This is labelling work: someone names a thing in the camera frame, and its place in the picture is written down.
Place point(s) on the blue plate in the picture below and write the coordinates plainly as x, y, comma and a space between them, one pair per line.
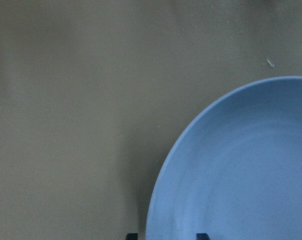
235, 173

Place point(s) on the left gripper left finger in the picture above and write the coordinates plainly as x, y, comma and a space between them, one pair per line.
132, 236

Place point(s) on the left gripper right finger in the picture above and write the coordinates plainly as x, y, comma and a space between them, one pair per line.
202, 236

